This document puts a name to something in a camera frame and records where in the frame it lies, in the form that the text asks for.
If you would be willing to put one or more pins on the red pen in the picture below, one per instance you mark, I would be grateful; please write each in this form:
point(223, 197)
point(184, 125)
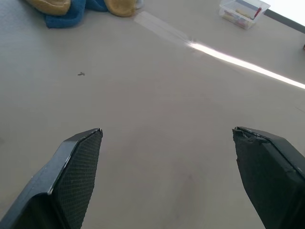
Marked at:
point(258, 12)

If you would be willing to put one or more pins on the small clear plastic box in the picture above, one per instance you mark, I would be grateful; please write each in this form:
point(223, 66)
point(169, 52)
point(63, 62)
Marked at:
point(243, 13)

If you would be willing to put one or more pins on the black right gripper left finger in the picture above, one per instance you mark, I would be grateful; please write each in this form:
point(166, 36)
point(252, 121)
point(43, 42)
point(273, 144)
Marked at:
point(74, 171)

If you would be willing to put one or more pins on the blue sock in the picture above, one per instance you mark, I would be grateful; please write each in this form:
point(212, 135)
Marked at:
point(64, 20)

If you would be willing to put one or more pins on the yellow sock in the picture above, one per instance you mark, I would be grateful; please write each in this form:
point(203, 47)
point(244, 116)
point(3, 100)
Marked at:
point(52, 6)
point(121, 7)

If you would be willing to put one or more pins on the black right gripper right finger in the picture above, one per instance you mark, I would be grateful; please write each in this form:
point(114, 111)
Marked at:
point(269, 174)

